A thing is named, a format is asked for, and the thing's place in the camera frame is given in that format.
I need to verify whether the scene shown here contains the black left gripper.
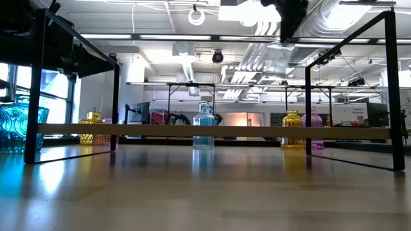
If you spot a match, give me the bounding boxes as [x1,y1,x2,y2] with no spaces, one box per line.
[44,14,116,80]

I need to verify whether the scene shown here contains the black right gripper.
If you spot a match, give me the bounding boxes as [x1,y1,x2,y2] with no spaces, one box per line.
[260,0,310,44]

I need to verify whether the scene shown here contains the yellow glass vase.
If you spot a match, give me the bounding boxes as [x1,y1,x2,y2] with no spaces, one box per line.
[79,110,103,146]
[281,110,306,151]

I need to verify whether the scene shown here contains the wide pink ribbed glass vase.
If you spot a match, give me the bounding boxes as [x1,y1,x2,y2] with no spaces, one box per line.
[100,117,113,145]

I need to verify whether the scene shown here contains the slim pink ribbed glass vase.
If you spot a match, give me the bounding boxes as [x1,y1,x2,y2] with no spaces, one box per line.
[301,107,324,151]

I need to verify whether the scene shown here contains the teal medallion embossed glass vase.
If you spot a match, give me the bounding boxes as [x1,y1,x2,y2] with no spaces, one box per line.
[0,94,50,154]

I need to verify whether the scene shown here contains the black ceiling track lights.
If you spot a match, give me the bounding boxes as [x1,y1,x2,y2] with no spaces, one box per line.
[316,47,342,67]

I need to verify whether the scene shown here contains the white ceiling conduit pipes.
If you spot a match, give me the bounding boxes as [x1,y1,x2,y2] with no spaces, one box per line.
[239,12,292,76]

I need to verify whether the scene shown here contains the bright window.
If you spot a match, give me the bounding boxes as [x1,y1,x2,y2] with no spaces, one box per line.
[0,62,75,137]

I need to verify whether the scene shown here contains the black computer monitor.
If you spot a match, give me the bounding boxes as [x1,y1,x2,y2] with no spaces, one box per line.
[124,101,151,125]

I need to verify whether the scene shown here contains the overhead beam with light strips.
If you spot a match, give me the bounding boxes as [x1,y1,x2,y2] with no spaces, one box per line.
[73,31,411,45]

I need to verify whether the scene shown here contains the red bin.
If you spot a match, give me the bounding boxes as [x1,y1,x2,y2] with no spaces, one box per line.
[149,108,169,125]

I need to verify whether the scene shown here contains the white equipment sign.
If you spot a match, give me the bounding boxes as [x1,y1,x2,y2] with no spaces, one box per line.
[341,103,369,123]

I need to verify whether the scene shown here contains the black monitor back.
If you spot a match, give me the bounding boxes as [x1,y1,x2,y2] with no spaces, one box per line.
[367,102,390,128]

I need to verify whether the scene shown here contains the silver ventilation duct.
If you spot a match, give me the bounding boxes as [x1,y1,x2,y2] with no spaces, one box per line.
[288,0,375,67]

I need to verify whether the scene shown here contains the black metal workstation frame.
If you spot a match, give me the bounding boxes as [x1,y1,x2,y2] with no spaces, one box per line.
[166,81,216,125]
[284,84,334,126]

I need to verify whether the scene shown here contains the black ceiling camera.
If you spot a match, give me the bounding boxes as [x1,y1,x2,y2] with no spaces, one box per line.
[211,49,225,65]

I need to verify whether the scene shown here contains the white ceiling air duct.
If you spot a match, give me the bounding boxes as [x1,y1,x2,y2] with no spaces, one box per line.
[172,41,197,83]

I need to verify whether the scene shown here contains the white coiled cable ring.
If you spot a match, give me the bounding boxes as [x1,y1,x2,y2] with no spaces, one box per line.
[187,7,207,27]

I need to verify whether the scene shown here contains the wooden shelf with black frame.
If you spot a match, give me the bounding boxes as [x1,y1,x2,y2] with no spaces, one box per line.
[24,8,406,172]

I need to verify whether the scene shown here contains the black aluminium table frame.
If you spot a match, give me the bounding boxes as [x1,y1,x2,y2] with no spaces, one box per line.
[41,136,411,153]

